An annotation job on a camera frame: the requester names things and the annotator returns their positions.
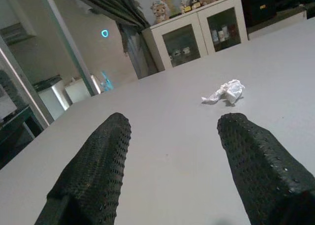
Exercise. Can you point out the white box container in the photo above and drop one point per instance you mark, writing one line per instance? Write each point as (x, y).
(76, 90)

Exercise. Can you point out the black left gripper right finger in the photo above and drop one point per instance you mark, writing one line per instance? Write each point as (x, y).
(261, 166)

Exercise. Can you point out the white glass-door cabinet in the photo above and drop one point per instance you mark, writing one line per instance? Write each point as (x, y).
(197, 33)

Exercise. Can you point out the crumpled white tissue paper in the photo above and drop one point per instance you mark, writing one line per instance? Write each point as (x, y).
(227, 91)

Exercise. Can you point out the silver rubbish bin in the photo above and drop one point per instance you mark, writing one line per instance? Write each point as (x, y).
(53, 97)

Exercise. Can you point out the black speaker box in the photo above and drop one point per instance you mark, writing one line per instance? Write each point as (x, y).
(259, 6)

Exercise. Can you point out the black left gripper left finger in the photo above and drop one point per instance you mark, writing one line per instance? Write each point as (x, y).
(93, 170)

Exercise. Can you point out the beige teddy bear with bonnet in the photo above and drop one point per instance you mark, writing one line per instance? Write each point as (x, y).
(160, 11)

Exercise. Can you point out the small yellow box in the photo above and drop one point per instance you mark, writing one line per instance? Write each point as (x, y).
(187, 9)

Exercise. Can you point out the dark green curtain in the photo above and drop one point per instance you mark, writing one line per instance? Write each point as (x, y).
(115, 6)

